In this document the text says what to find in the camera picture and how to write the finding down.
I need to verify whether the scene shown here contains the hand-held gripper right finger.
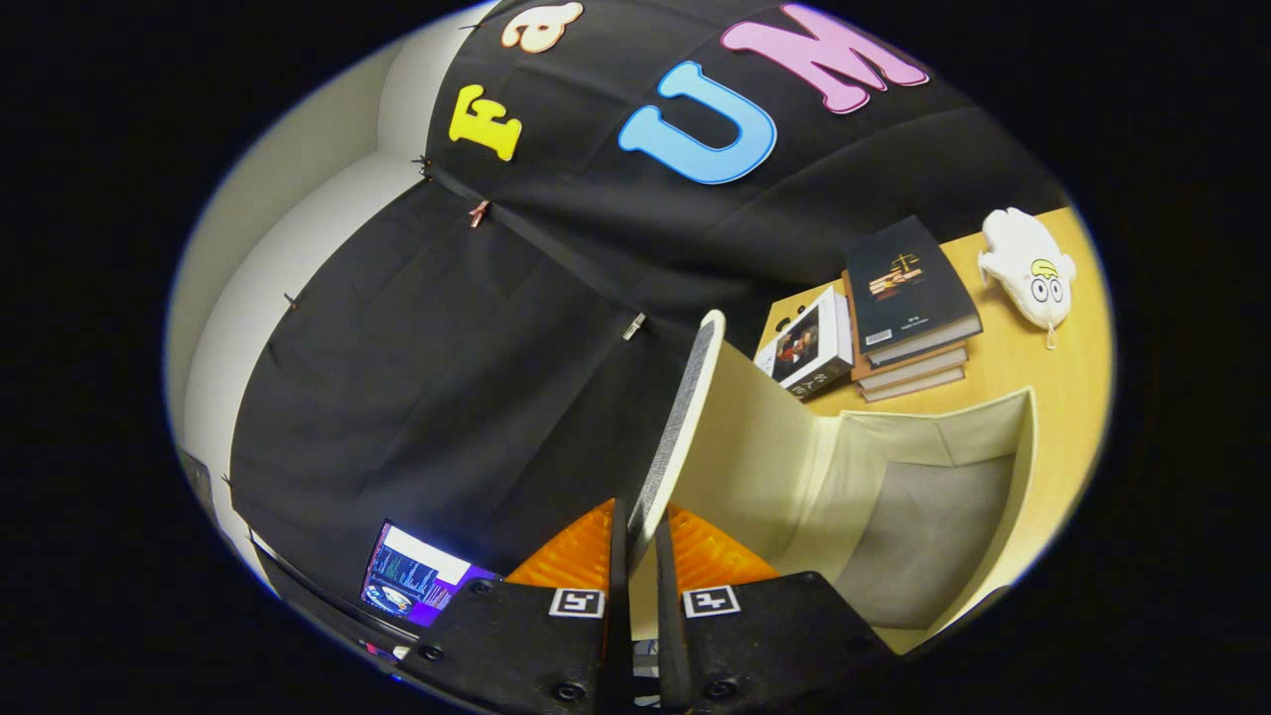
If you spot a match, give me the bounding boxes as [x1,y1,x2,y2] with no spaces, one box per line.
[653,504,900,715]

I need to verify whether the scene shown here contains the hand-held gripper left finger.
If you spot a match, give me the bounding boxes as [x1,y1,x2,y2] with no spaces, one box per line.
[397,499,634,715]

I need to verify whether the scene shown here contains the grey fabric storage box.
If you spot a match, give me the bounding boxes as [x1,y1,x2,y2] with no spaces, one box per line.
[626,310,1039,656]

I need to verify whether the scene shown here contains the computer monitor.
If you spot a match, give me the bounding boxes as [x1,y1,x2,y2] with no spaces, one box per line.
[360,521,497,629]

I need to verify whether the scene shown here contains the white boxed book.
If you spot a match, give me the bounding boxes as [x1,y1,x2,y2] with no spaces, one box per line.
[755,286,855,401]

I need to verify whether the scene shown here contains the stacked hardcover book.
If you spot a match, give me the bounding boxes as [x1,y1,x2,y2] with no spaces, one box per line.
[842,268,969,383]
[859,365,966,403]

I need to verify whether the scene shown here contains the black hardcover book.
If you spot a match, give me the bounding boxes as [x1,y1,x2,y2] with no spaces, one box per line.
[846,215,984,366]

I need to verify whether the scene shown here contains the white plush toy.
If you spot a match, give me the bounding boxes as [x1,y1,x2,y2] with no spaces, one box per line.
[978,208,1076,351]

